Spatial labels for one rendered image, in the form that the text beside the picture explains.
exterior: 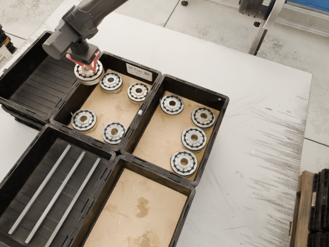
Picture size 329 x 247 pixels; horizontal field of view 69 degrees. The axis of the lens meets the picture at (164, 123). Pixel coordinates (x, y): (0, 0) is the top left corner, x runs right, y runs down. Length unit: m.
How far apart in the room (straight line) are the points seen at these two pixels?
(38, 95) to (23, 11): 2.02
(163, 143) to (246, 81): 0.64
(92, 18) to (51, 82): 0.63
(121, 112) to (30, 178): 0.43
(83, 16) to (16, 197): 0.68
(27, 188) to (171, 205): 0.53
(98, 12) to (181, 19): 2.18
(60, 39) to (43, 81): 0.53
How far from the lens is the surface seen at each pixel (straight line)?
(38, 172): 1.04
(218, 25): 2.78
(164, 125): 1.01
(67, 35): 0.75
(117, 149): 0.87
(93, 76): 0.91
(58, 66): 1.27
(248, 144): 1.20
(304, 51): 2.86
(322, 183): 1.84
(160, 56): 1.41
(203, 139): 0.97
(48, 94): 1.19
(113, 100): 1.09
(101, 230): 0.92
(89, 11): 0.65
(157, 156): 0.96
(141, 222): 0.90
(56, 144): 1.05
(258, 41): 1.66
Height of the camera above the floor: 1.73
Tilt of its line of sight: 62 degrees down
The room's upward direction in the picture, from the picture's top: 4 degrees clockwise
